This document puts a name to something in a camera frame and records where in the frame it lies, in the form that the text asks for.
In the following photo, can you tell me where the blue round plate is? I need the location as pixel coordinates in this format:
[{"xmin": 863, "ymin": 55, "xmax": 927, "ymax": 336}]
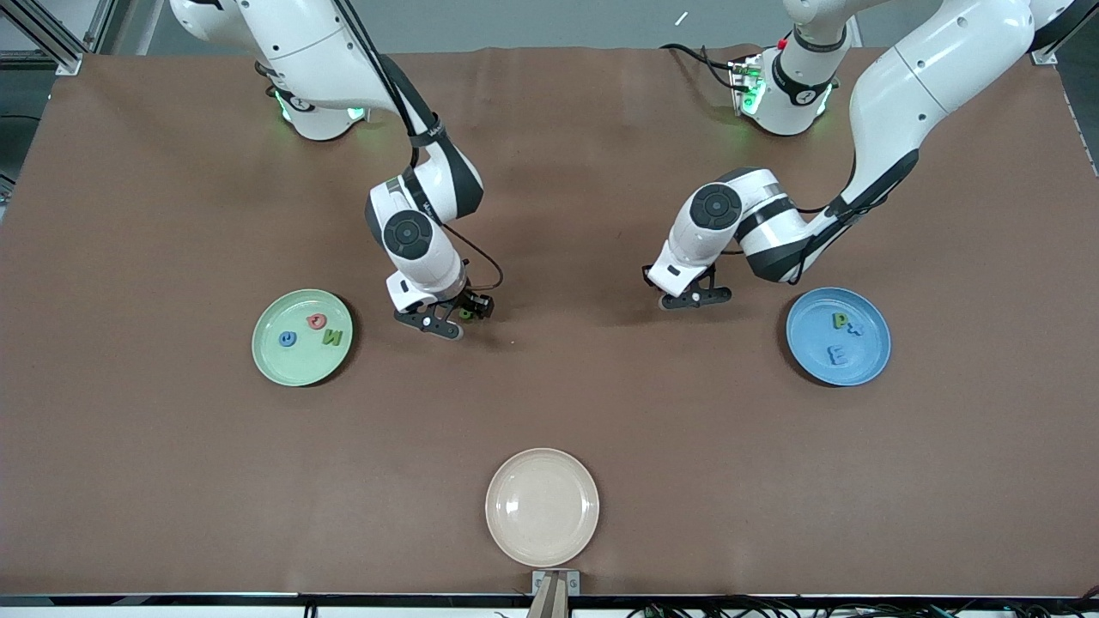
[{"xmin": 786, "ymin": 287, "xmax": 891, "ymax": 387}]

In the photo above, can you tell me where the aluminium frame profile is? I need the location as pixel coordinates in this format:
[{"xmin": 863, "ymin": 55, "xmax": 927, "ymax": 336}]
[
  {"xmin": 0, "ymin": 0, "xmax": 117, "ymax": 76},
  {"xmin": 1030, "ymin": 34, "xmax": 1099, "ymax": 66}
]

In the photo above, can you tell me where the beige round plate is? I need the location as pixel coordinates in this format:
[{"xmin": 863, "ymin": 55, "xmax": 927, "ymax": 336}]
[{"xmin": 485, "ymin": 448, "xmax": 600, "ymax": 567}]

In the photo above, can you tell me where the tan support pole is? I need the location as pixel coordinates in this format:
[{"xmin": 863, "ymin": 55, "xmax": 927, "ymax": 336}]
[{"xmin": 525, "ymin": 573, "xmax": 569, "ymax": 618}]

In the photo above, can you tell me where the green round plate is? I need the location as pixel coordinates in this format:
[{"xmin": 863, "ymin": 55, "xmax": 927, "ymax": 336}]
[{"xmin": 252, "ymin": 289, "xmax": 354, "ymax": 387}]

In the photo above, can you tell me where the brown table mat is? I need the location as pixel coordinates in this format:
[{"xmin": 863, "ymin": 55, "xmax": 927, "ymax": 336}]
[{"xmin": 0, "ymin": 43, "xmax": 1099, "ymax": 597}]

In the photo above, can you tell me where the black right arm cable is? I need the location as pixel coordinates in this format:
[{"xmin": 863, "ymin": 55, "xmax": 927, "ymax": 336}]
[{"xmin": 335, "ymin": 0, "xmax": 506, "ymax": 300}]

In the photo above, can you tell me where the grey metal mount bracket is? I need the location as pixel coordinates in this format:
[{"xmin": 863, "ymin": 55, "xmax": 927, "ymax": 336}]
[{"xmin": 531, "ymin": 569, "xmax": 581, "ymax": 618}]

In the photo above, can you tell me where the black base cable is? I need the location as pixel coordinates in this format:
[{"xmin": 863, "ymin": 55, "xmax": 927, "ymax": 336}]
[{"xmin": 659, "ymin": 41, "xmax": 744, "ymax": 91}]

